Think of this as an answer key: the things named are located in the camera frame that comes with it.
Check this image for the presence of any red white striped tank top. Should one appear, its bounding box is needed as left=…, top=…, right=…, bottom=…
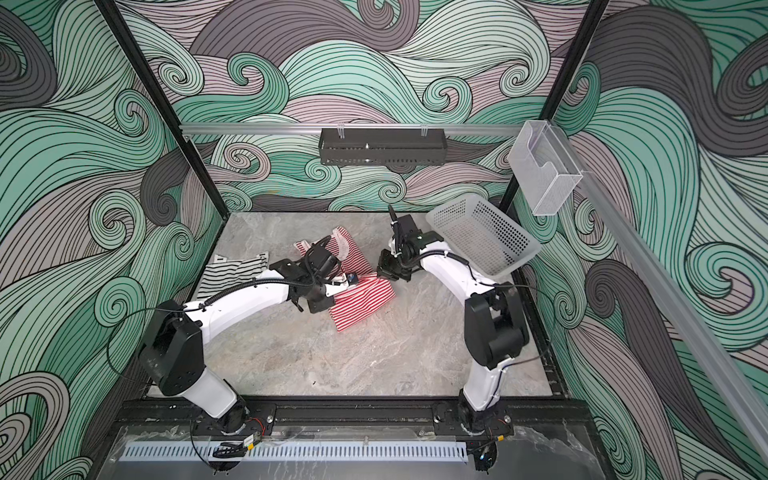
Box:
left=325, top=226, right=396, bottom=332

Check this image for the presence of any black white striped tank top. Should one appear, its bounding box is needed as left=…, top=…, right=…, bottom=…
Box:
left=194, top=252, right=269, bottom=300

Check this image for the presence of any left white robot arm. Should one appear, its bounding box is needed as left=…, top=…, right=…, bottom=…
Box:
left=137, top=236, right=360, bottom=435

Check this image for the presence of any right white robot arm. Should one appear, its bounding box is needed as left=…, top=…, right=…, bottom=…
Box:
left=377, top=207, right=530, bottom=431

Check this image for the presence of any white plastic laundry basket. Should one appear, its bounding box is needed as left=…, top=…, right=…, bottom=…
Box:
left=426, top=194, right=542, bottom=281

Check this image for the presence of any black perforated wall tray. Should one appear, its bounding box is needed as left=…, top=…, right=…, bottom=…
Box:
left=318, top=129, right=448, bottom=170

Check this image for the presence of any clear plastic wall bin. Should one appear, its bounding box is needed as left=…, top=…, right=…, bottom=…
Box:
left=507, top=120, right=583, bottom=217

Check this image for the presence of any aluminium wall rail back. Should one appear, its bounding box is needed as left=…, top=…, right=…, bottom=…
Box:
left=179, top=122, right=523, bottom=137

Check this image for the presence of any aluminium wall rail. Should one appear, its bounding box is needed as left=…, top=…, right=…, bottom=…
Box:
left=551, top=125, right=767, bottom=460
left=179, top=122, right=523, bottom=137

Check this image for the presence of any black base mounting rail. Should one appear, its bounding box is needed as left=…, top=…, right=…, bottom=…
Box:
left=108, top=396, right=596, bottom=440

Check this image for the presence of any white slotted cable duct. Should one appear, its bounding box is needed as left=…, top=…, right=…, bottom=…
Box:
left=118, top=441, right=469, bottom=463

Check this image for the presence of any aluminium wall rail right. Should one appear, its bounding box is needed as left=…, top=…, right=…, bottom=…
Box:
left=551, top=125, right=767, bottom=460

